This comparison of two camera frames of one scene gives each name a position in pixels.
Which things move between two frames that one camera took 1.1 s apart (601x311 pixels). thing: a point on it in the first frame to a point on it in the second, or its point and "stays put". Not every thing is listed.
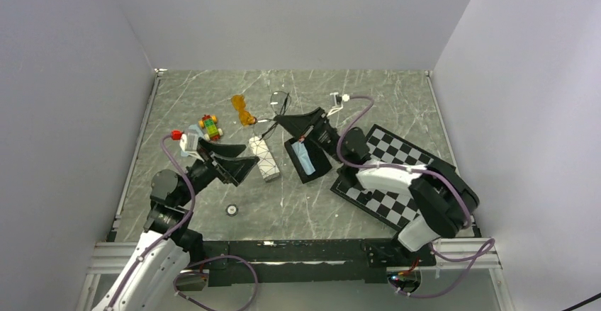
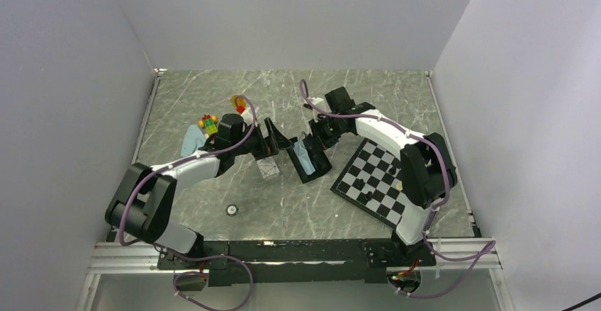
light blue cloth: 300,149 stays put
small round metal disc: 232,210 stays put
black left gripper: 234,168 to 271,144
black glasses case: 319,161 stays put
